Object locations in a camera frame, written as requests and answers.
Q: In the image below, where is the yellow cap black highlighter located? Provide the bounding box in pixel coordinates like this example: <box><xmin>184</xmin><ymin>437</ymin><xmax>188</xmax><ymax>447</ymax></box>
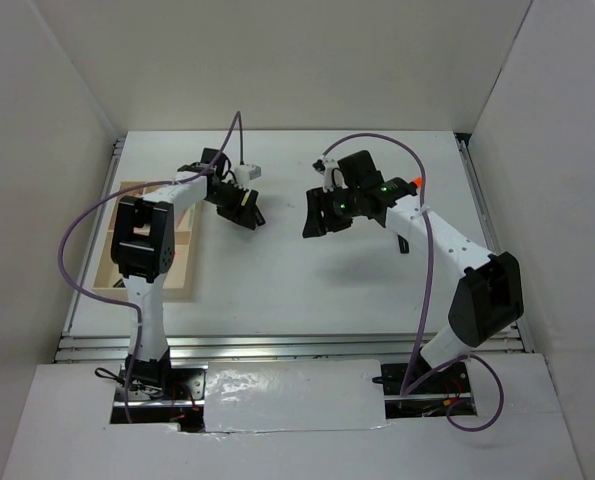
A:
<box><xmin>240</xmin><ymin>190</ymin><xmax>252</xmax><ymax>207</ymax></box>

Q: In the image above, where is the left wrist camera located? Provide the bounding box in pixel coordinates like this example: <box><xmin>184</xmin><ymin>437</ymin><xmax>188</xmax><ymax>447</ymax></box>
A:
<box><xmin>234</xmin><ymin>164</ymin><xmax>261</xmax><ymax>186</ymax></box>

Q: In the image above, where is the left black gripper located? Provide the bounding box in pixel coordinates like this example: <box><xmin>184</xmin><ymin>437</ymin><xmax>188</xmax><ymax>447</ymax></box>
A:
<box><xmin>205</xmin><ymin>180</ymin><xmax>258</xmax><ymax>231</ymax></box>

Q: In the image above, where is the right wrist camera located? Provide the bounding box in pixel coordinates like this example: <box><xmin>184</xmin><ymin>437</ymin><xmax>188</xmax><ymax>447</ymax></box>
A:
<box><xmin>313</xmin><ymin>157</ymin><xmax>345</xmax><ymax>192</ymax></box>

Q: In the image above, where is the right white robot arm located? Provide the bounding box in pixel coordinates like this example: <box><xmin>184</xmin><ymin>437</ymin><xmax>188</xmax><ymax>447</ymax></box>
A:
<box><xmin>302</xmin><ymin>150</ymin><xmax>524</xmax><ymax>392</ymax></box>

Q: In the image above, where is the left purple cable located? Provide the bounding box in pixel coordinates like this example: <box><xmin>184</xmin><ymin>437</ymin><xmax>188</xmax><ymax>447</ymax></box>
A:
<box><xmin>57</xmin><ymin>110</ymin><xmax>246</xmax><ymax>426</ymax></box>

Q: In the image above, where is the blue cap black highlighter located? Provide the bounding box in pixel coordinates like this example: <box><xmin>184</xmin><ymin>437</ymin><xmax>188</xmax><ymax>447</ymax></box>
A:
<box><xmin>397</xmin><ymin>236</ymin><xmax>410</xmax><ymax>255</ymax></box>

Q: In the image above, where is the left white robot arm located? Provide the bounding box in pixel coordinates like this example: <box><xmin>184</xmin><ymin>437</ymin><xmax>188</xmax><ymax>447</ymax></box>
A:
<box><xmin>110</xmin><ymin>148</ymin><xmax>265</xmax><ymax>399</ymax></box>

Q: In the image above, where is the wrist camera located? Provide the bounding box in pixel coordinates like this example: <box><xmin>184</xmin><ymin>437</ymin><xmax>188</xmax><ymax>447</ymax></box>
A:
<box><xmin>313</xmin><ymin>157</ymin><xmax>345</xmax><ymax>192</ymax></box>
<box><xmin>234</xmin><ymin>164</ymin><xmax>261</xmax><ymax>186</ymax></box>

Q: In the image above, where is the orange cap black highlighter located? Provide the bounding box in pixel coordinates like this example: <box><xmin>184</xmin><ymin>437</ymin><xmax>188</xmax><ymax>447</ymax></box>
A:
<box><xmin>411</xmin><ymin>177</ymin><xmax>424</xmax><ymax>191</ymax></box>

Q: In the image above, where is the purple cable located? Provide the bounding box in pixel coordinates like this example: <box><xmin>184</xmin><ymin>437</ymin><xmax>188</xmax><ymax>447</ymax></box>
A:
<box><xmin>57</xmin><ymin>110</ymin><xmax>246</xmax><ymax>426</ymax></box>
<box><xmin>321</xmin><ymin>132</ymin><xmax>506</xmax><ymax>432</ymax></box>

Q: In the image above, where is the aluminium table rail frame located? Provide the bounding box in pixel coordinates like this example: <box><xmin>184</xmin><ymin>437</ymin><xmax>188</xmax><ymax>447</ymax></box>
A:
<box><xmin>54</xmin><ymin>132</ymin><xmax>536</xmax><ymax>364</ymax></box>

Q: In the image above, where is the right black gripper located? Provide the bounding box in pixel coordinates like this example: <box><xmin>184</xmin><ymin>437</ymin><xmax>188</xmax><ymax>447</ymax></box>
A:
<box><xmin>302</xmin><ymin>183</ymin><xmax>361</xmax><ymax>238</ymax></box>

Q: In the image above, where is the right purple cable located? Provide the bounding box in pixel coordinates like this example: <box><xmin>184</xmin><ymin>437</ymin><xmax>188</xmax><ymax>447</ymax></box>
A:
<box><xmin>321</xmin><ymin>132</ymin><xmax>506</xmax><ymax>432</ymax></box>

